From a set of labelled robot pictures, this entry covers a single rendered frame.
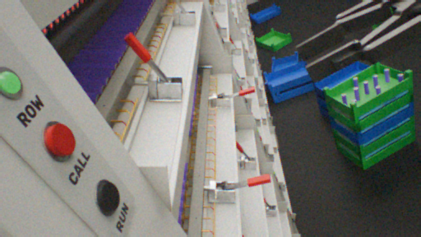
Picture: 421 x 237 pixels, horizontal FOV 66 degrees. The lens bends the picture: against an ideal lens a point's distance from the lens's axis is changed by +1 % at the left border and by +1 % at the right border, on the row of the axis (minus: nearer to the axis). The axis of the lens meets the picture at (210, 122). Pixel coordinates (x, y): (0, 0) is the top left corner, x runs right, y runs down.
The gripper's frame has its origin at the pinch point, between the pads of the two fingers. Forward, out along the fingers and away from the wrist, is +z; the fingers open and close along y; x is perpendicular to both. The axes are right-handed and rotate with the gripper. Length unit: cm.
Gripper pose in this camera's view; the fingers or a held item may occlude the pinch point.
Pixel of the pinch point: (321, 54)
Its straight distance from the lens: 53.9
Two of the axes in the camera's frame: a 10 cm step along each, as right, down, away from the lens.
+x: -5.5, -6.8, -4.8
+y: 0.2, -5.8, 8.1
